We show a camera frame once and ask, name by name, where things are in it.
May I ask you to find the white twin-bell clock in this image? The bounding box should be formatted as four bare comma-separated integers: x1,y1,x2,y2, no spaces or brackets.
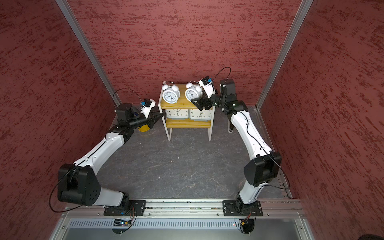
185,81,203,102
162,82,181,104

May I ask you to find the grey square alarm clock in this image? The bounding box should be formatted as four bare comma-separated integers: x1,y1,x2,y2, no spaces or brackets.
166,109,189,119
189,109,213,121

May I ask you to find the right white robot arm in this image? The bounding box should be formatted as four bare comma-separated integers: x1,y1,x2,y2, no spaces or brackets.
192,77,282,205

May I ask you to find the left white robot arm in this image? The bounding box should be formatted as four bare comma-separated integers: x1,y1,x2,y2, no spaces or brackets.
57,99,163,214

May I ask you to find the yellow metal pen bucket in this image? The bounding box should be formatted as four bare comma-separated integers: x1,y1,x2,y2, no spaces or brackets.
138,125,151,133

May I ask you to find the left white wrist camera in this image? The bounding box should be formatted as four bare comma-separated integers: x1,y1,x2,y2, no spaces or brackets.
141,99,156,119

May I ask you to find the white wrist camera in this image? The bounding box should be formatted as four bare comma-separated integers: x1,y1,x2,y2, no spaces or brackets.
199,76,217,98
141,99,156,119

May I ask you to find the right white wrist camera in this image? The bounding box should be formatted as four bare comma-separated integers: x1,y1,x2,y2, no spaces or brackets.
199,76,217,98

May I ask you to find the left aluminium corner post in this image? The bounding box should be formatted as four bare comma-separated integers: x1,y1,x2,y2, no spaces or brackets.
55,0,122,106

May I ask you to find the aluminium corner post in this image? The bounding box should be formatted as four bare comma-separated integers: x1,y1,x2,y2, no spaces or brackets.
55,0,122,106
255,0,314,109

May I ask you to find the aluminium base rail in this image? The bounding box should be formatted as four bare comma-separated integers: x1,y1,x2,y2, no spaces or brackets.
51,199,314,240

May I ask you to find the right aluminium corner post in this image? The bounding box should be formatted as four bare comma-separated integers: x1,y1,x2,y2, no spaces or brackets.
255,0,314,109

